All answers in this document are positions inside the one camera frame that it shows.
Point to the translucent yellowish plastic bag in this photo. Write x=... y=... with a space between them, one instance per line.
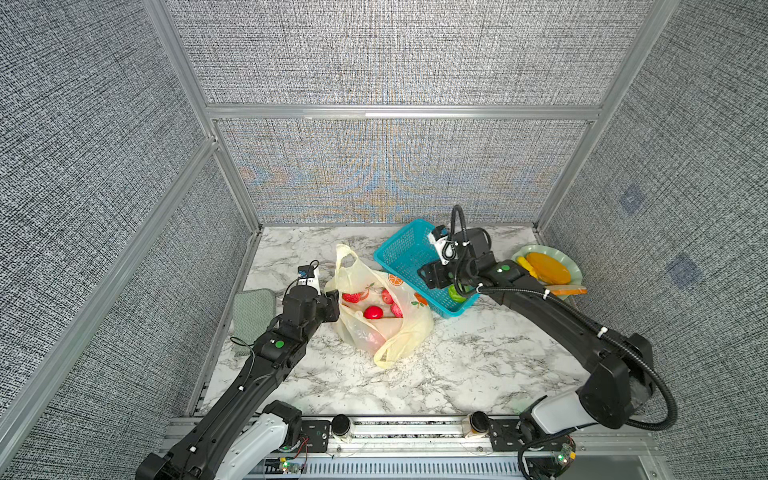
x=389 y=339

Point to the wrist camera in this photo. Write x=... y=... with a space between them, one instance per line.
x=444 y=244
x=307 y=276

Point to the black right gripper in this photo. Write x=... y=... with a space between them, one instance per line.
x=429 y=276

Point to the teal plastic basket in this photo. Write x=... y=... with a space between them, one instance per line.
x=404 y=253

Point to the yellow banana toy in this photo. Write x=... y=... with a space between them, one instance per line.
x=523 y=262

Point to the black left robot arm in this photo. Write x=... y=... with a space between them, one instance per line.
x=273 y=356

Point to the left black knob on rail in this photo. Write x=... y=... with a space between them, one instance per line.
x=341 y=426

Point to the red apple with stem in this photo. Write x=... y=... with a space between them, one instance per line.
x=387 y=298

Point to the round orange bread toy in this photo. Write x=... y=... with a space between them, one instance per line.
x=549 y=270

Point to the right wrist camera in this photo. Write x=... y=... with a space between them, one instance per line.
x=444 y=244

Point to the black knob on rail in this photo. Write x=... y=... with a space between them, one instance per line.
x=341 y=426
x=478 y=423

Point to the green waffle cloth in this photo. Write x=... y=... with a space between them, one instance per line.
x=253 y=311

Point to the wrinkled red fruit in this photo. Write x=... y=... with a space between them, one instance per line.
x=355 y=298

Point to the orange toast slice toy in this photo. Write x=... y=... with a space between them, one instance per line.
x=566 y=290

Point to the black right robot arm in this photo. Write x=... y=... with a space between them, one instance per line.
x=622 y=388

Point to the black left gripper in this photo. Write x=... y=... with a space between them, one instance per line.
x=330 y=304

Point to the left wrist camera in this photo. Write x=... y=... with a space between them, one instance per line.
x=307 y=276

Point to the light green scalloped plate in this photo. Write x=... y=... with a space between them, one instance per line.
x=575 y=271

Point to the aluminium front rail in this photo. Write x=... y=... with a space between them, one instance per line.
x=438 y=447

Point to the green apple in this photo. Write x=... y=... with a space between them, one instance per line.
x=461 y=293

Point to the right black knob on rail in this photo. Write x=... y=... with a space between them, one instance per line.
x=478 y=423

